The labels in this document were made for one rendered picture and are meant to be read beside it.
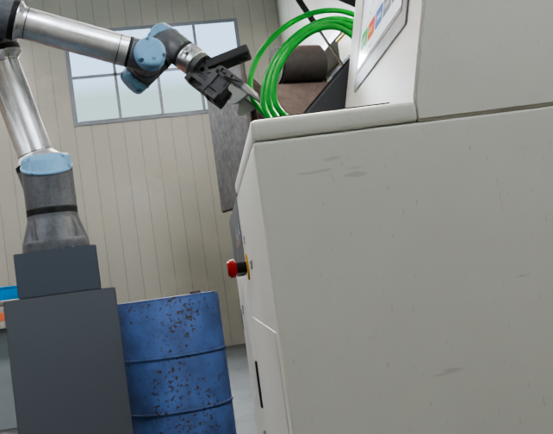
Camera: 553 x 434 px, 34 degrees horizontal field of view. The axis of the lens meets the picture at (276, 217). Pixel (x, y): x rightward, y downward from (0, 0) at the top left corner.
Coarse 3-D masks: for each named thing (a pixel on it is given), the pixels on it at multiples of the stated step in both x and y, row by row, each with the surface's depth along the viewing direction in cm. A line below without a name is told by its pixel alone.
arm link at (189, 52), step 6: (186, 48) 230; (192, 48) 230; (198, 48) 231; (180, 54) 229; (186, 54) 229; (192, 54) 229; (198, 54) 230; (180, 60) 230; (186, 60) 229; (192, 60) 229; (180, 66) 231; (186, 66) 229; (186, 72) 231
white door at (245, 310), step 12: (240, 276) 235; (240, 288) 236; (240, 300) 248; (240, 312) 252; (252, 324) 191; (252, 336) 199; (252, 348) 208; (252, 360) 218; (252, 372) 229; (252, 384) 241; (264, 420) 194; (264, 432) 194
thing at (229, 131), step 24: (312, 48) 776; (240, 72) 731; (288, 72) 764; (312, 72) 773; (288, 96) 758; (312, 96) 766; (216, 120) 794; (240, 120) 741; (216, 144) 800; (240, 144) 746; (216, 168) 806
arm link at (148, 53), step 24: (0, 0) 210; (0, 24) 209; (24, 24) 210; (48, 24) 212; (72, 24) 213; (72, 48) 214; (96, 48) 214; (120, 48) 215; (144, 48) 214; (144, 72) 220
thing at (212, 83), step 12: (204, 60) 230; (192, 72) 229; (204, 72) 229; (216, 72) 226; (192, 84) 230; (204, 84) 226; (216, 84) 226; (228, 84) 226; (216, 96) 225; (228, 96) 229
